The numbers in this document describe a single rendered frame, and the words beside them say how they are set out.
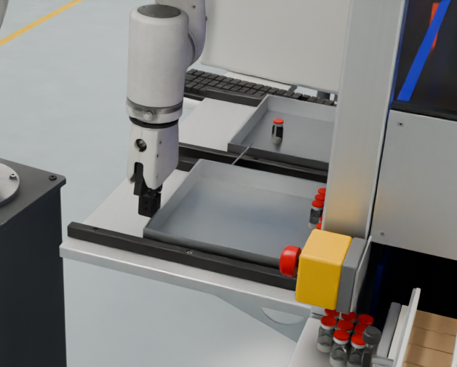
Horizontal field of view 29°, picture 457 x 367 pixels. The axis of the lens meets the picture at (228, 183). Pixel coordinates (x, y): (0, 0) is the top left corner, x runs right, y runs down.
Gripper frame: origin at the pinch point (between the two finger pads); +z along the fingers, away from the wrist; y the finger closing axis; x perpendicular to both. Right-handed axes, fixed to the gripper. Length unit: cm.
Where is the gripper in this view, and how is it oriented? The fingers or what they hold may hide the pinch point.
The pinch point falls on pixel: (149, 204)
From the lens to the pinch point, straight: 139.0
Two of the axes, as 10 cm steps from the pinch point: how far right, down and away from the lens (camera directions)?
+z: -0.9, 8.7, 4.8
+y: 3.2, -4.3, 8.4
